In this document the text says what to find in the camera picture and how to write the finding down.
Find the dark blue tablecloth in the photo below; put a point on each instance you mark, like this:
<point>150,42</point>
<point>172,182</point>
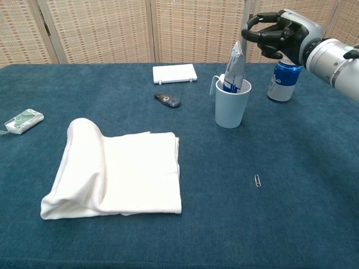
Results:
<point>252,224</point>

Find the blue silver drink can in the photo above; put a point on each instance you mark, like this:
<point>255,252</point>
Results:
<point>281,84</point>

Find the small correction tape dispenser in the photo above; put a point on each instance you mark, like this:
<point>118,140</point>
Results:
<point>168,101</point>

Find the blue white toothpaste tube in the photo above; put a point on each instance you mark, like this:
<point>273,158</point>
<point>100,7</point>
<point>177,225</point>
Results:
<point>235,70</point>

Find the folded white towel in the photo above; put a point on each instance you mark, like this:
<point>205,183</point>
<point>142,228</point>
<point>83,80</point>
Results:
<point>126,173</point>

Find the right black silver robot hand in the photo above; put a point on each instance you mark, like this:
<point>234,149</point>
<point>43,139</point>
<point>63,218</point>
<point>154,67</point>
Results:
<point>297,33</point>

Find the green white tissue pack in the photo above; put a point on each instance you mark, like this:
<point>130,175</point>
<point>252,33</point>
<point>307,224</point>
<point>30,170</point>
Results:
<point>23,120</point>

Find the woven bamboo folding screen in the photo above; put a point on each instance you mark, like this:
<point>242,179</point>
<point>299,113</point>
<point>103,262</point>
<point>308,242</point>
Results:
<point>98,30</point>

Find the flat white plastic box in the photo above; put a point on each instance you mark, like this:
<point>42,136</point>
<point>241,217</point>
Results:
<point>174,73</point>

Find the metal paper clip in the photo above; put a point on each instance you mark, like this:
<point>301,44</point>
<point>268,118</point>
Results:
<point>257,180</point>

